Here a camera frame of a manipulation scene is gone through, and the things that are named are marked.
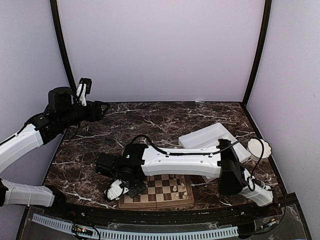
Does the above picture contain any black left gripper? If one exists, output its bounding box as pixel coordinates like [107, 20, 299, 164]
[59, 100, 110, 129]

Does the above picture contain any wooden chess board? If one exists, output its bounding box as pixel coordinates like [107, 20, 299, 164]
[118, 174, 195, 210]

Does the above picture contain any white divided plastic tray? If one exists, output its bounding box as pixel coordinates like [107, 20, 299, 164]
[178, 122, 251, 183]

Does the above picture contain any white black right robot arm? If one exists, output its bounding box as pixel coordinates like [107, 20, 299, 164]
[95, 135, 277, 217]

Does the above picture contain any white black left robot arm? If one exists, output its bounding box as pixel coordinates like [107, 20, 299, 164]
[0, 78, 110, 218]

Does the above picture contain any white chess piece row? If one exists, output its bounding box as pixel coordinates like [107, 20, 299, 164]
[169, 174, 189, 200]

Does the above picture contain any white scalloped bowl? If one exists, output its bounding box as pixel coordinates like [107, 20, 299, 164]
[247, 138, 272, 162]

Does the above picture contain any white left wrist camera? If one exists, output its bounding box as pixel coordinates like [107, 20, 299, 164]
[75, 78, 92, 107]

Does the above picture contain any white slotted cable duct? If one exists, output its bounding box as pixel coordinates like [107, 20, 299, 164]
[31, 213, 239, 240]

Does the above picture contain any black front rail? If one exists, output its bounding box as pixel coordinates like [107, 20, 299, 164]
[23, 202, 283, 226]

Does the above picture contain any right black frame post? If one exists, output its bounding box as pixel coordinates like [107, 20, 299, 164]
[241, 0, 272, 109]

